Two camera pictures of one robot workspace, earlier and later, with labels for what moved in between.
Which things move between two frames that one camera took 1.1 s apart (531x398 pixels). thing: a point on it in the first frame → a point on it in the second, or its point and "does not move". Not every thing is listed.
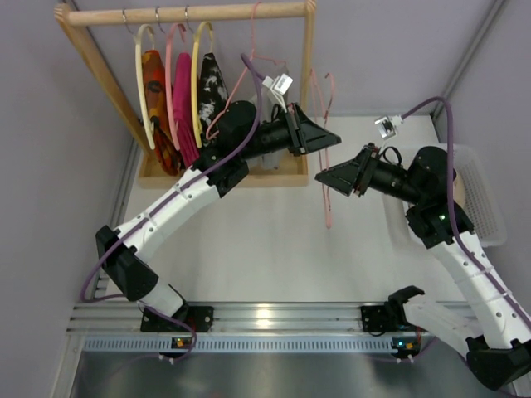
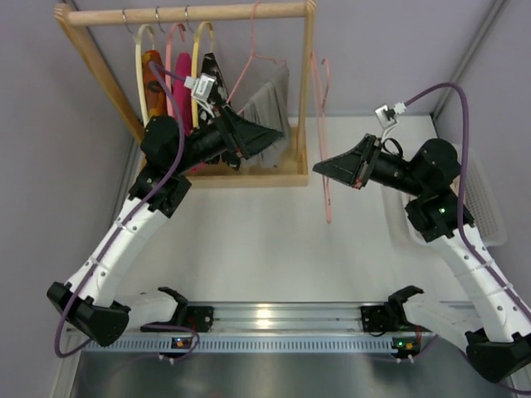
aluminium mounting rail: x=101 y=323 does not move
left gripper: x=296 y=133 → x=232 y=139
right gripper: x=364 y=171 → x=366 y=162
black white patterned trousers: x=213 y=95 does not move
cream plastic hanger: x=138 y=60 does not move
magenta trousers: x=183 y=98 does not move
